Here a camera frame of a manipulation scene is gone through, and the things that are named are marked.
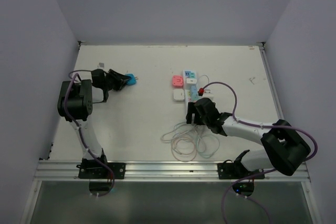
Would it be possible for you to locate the pink plug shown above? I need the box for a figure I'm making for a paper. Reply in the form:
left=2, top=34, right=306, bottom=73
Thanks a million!
left=172, top=75, right=184, bottom=88

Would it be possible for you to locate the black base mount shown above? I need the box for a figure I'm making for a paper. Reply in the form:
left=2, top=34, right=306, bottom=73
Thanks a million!
left=76, top=158, right=126, bottom=179
left=217, top=150, right=265, bottom=179

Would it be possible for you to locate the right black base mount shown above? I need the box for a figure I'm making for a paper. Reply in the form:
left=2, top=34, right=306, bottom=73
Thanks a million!
left=217, top=150, right=265, bottom=179

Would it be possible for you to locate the teal cube charger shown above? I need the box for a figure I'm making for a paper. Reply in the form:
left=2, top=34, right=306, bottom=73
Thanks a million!
left=191, top=93, right=200, bottom=102

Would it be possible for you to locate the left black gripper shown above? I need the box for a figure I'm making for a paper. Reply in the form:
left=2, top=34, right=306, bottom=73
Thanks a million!
left=103, top=69, right=131, bottom=91

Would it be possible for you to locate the white cube charger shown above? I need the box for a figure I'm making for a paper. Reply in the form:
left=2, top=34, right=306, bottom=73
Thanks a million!
left=186, top=78, right=197, bottom=84

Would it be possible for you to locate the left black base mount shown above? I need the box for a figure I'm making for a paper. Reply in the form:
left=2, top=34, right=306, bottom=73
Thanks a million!
left=76, top=158, right=126, bottom=179

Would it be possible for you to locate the aluminium front rail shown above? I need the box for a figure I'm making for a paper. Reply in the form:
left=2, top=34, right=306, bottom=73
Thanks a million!
left=33, top=159, right=310, bottom=183

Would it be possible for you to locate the blue plug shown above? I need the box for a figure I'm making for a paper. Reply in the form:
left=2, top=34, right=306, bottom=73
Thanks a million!
left=125, top=73, right=138, bottom=86

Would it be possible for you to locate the aluminium right side rail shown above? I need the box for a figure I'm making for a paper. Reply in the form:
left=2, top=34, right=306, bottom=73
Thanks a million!
left=257, top=42, right=322, bottom=223

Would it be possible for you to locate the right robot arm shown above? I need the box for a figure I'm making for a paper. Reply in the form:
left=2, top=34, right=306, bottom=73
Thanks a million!
left=186, top=98, right=311, bottom=178

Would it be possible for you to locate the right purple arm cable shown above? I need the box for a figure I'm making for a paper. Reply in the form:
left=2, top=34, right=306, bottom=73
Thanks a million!
left=222, top=81, right=318, bottom=224

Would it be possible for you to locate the white plug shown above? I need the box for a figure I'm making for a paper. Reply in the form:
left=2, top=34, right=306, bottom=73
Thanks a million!
left=173, top=89, right=185, bottom=102

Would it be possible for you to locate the aluminium rail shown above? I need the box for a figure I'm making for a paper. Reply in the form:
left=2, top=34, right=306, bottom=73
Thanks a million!
left=257, top=42, right=322, bottom=223
left=33, top=159, right=310, bottom=183

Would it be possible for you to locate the blue cube charger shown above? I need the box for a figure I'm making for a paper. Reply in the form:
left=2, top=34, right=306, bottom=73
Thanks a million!
left=190, top=86, right=198, bottom=96

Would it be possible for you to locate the white power strip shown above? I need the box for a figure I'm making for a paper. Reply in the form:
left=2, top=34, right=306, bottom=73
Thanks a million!
left=182, top=70, right=199, bottom=111

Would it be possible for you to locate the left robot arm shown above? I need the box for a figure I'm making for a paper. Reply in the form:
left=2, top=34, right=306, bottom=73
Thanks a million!
left=57, top=69, right=136, bottom=178

